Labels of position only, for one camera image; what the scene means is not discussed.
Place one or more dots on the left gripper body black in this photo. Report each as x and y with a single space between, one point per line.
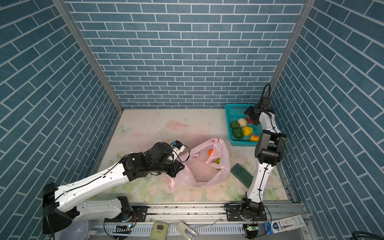
168 166

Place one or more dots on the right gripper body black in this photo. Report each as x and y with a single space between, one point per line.
251 113

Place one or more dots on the pale peach fruit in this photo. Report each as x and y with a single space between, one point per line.
243 122

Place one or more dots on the teal plastic basket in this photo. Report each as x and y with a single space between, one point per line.
233 113

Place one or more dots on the peach red yellow fruit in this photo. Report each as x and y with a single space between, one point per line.
254 138

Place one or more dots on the green pepper fruit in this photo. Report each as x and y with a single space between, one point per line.
237 134

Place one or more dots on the pink plastic bag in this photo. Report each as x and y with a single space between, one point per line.
200 170

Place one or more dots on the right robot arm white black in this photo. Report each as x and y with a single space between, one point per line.
269 151

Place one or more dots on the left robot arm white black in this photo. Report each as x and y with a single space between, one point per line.
66 204

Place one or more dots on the green digital timer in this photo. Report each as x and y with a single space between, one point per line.
159 231

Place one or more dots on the dark green rectangular block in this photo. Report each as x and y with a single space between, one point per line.
242 175

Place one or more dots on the silver metal clip tool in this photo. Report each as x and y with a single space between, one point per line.
187 232

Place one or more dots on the white round bowl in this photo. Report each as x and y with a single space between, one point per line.
76 231

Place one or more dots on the white blue cardboard box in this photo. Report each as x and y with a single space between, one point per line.
285 225

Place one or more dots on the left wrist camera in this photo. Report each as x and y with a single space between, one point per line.
177 147

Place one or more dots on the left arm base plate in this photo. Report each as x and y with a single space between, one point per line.
137 215

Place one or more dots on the aluminium rail frame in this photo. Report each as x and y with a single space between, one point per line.
203 218

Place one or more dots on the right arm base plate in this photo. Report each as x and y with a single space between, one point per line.
235 214

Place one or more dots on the black cable corner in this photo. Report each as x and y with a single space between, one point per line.
356 235

